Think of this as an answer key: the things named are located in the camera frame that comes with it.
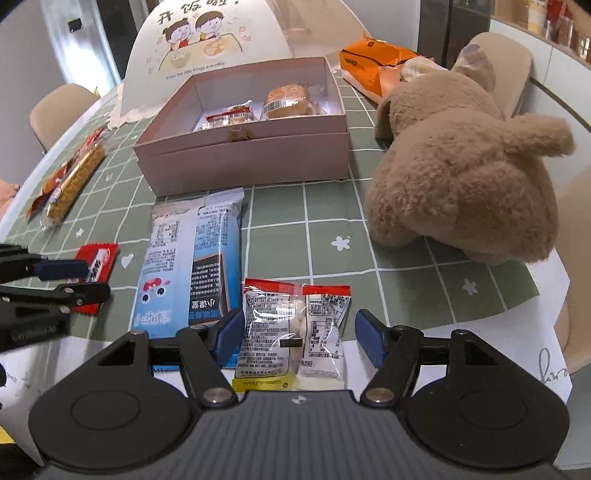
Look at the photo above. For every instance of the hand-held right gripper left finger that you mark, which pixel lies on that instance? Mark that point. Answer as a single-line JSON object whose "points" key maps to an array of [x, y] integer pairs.
{"points": [[228, 337]]}

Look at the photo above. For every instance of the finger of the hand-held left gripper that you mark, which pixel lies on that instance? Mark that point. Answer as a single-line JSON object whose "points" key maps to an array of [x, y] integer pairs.
{"points": [[83, 293], [64, 270]]}

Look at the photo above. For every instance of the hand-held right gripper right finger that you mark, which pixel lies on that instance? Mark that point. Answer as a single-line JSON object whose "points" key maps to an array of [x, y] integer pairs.
{"points": [[371, 339]]}

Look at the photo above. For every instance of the small red packet white label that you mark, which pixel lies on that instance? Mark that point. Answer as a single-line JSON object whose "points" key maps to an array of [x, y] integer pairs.
{"points": [[104, 258]]}

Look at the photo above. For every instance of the clear packet of white candies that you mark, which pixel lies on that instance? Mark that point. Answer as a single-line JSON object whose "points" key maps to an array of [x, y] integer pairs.
{"points": [[318, 323]]}

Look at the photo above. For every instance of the blue white snack packet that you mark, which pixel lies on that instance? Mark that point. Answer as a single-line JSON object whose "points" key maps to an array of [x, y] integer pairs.
{"points": [[184, 258]]}

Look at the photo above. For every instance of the pink cardboard box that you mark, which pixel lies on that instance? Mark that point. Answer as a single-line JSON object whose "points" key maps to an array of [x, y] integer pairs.
{"points": [[240, 161]]}

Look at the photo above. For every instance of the red picture snack packet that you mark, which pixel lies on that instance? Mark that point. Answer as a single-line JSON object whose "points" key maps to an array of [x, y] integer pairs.
{"points": [[231, 116]]}

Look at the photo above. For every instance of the clear bread packet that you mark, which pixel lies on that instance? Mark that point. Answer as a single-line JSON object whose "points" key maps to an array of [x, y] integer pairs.
{"points": [[284, 99]]}

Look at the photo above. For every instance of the long red snack packet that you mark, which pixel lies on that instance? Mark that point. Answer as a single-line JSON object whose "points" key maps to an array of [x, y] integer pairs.
{"points": [[46, 184]]}

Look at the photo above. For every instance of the biscuit roll packet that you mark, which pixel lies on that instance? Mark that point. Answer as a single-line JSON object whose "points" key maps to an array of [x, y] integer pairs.
{"points": [[78, 177]]}

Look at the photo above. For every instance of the pink cloth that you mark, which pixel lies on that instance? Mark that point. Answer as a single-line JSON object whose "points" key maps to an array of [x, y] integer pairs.
{"points": [[7, 194]]}

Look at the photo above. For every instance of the green checked tablecloth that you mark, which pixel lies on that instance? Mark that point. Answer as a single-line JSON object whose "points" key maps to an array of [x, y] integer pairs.
{"points": [[295, 244]]}

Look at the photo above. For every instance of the beige chair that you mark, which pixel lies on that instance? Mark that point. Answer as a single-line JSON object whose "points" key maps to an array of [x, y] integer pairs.
{"points": [[508, 64], [60, 110]]}

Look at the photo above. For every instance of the brown plush toy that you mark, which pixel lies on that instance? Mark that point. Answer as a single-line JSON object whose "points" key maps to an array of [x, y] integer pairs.
{"points": [[452, 184]]}

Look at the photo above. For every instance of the printed mesh food cover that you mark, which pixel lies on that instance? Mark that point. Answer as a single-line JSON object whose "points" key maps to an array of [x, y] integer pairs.
{"points": [[184, 46]]}

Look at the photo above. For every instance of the orange packet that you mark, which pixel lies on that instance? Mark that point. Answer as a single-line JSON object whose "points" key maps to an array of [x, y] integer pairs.
{"points": [[369, 60]]}

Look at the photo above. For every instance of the white low cabinet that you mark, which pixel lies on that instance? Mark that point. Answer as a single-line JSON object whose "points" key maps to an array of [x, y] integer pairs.
{"points": [[554, 115]]}

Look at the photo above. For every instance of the dark glass cabinet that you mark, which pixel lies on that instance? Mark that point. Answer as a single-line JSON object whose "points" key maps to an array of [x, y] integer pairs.
{"points": [[443, 32]]}

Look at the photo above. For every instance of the black wall switch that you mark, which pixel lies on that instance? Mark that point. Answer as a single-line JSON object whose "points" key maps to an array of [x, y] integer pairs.
{"points": [[75, 25]]}

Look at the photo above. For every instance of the wooden wall shelf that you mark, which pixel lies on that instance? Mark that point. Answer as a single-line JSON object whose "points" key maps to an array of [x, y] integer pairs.
{"points": [[512, 14]]}

